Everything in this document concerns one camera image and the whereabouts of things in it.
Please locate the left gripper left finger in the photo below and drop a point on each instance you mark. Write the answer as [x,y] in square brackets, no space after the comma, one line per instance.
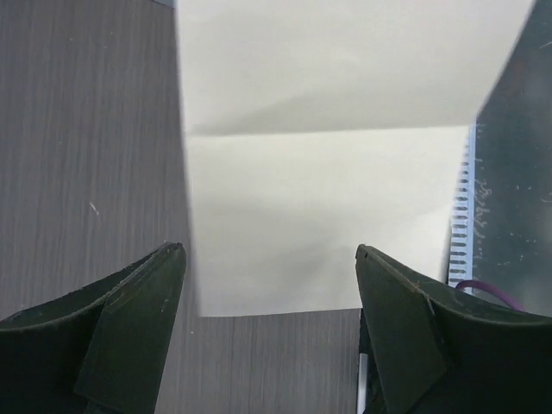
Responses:
[99,349]

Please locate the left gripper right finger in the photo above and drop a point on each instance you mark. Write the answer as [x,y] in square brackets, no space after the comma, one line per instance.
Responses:
[434,349]

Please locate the beige letter paper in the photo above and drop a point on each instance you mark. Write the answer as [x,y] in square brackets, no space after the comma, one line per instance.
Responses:
[312,127]

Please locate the white slotted cable duct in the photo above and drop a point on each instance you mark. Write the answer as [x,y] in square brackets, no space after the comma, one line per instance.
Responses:
[461,254]

